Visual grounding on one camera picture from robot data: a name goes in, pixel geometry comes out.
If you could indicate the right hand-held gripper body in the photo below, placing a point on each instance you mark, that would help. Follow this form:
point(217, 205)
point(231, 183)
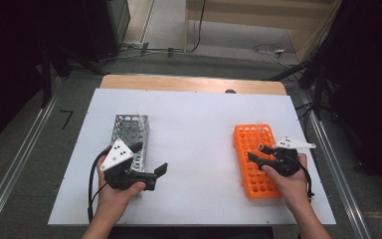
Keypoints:
point(288, 164)

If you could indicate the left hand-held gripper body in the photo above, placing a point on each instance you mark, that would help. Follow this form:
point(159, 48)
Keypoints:
point(116, 155)

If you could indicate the orange test tube rack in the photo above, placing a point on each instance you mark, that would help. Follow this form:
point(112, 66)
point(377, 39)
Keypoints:
point(245, 139)

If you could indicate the metal test tube rack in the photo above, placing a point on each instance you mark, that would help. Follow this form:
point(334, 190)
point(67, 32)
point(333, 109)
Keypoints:
point(127, 127)

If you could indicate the person's right hand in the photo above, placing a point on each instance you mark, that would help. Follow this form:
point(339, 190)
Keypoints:
point(290, 189)

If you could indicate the person's left hand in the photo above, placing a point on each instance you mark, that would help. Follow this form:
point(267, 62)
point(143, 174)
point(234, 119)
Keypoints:
point(112, 199)

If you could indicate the white board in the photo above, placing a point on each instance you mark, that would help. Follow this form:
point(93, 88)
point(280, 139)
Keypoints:
point(192, 132)

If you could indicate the black stand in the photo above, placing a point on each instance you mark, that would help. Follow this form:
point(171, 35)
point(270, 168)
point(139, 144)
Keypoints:
point(46, 76)
point(318, 89)

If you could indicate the power strip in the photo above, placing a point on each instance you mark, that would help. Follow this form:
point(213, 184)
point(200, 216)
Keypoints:
point(135, 45)

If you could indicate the black cabinet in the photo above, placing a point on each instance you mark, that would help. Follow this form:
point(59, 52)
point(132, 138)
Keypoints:
point(107, 26)

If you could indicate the dark curtain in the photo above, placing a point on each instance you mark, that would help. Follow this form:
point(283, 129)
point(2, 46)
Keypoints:
point(371, 66)
point(13, 66)

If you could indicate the metal floor rail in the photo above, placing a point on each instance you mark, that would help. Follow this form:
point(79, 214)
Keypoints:
point(328, 139)
point(16, 152)

